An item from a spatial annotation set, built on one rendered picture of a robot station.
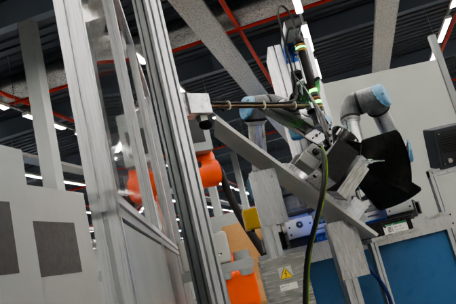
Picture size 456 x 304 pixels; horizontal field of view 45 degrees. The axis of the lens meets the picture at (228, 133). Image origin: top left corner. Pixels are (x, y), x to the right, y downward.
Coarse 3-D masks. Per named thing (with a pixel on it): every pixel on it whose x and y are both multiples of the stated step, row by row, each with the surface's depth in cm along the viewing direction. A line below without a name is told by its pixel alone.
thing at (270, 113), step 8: (264, 112) 217; (272, 112) 220; (280, 112) 223; (288, 112) 230; (280, 120) 216; (288, 120) 219; (296, 120) 221; (304, 120) 225; (288, 128) 214; (296, 128) 215; (304, 128) 217; (312, 128) 218
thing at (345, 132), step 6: (336, 126) 211; (336, 132) 209; (342, 132) 207; (348, 132) 207; (324, 138) 212; (336, 138) 207; (342, 138) 207; (348, 138) 207; (354, 138) 207; (324, 144) 212
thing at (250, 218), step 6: (246, 210) 245; (252, 210) 245; (246, 216) 244; (252, 216) 244; (258, 216) 244; (246, 222) 244; (252, 222) 244; (258, 222) 244; (246, 228) 244; (252, 228) 243; (258, 228) 249
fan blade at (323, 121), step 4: (304, 88) 189; (308, 92) 192; (312, 100) 184; (316, 104) 194; (316, 108) 190; (316, 112) 183; (320, 112) 196; (320, 116) 193; (324, 116) 204; (320, 120) 183; (324, 120) 199; (324, 124) 197; (324, 128) 195; (324, 132) 193; (328, 132) 201; (328, 136) 200; (328, 140) 199
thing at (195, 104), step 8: (184, 96) 182; (192, 96) 183; (200, 96) 185; (208, 96) 187; (184, 104) 181; (192, 104) 182; (200, 104) 184; (208, 104) 186; (192, 112) 181; (200, 112) 183; (208, 112) 185
